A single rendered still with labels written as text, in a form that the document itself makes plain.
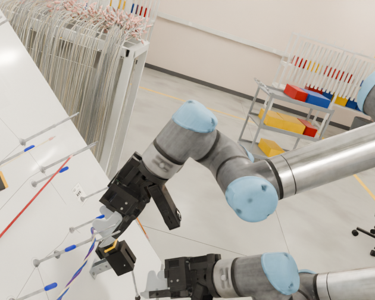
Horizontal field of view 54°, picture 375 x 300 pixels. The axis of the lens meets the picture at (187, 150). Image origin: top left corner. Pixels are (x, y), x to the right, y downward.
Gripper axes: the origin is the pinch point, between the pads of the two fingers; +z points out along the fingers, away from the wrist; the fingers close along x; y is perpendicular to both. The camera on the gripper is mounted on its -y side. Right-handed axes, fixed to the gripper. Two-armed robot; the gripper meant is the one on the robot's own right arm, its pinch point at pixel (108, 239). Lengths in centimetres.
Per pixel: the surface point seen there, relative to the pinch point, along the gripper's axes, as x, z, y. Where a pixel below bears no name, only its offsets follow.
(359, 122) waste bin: -610, -75, -338
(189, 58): -809, 52, -26
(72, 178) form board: -13.8, 1.2, 14.0
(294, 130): -380, -10, -165
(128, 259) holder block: 1.3, 0.6, -6.1
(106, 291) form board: 1.1, 11.0, -7.2
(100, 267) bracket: 1.0, 6.6, -2.5
